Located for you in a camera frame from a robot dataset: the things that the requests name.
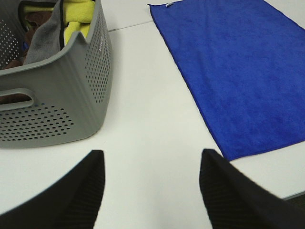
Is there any grey towel in basket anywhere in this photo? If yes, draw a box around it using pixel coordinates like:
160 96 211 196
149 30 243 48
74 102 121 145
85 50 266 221
24 0 62 64

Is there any grey perforated laundry basket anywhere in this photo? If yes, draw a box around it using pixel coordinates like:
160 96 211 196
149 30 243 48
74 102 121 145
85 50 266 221
0 0 113 148

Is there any yellow towel in basket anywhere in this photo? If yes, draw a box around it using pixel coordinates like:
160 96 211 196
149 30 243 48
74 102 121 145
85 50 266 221
20 0 95 45

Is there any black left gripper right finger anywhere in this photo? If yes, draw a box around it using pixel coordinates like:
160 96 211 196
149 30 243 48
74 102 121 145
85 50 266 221
199 149 305 229

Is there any brown towel in basket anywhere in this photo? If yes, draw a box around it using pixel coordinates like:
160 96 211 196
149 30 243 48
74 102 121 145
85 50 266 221
0 11 51 104

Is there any blue microfiber towel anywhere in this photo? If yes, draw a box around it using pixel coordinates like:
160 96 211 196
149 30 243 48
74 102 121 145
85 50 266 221
149 0 305 160

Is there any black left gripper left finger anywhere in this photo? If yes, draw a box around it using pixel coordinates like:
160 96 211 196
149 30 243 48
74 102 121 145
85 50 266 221
0 150 105 229

